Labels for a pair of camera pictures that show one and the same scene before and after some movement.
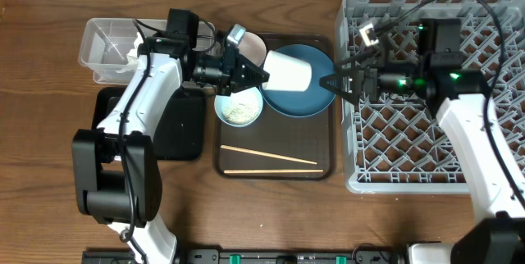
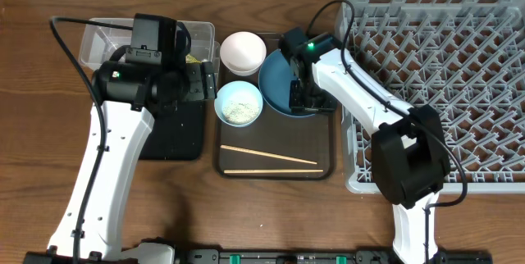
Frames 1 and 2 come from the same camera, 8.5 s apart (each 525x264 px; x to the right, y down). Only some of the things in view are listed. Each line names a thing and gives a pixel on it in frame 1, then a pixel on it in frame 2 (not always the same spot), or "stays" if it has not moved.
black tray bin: [180, 131] stays
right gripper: [362, 84] -> [303, 102]
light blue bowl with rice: [239, 109] stays
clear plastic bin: [105, 43] stays
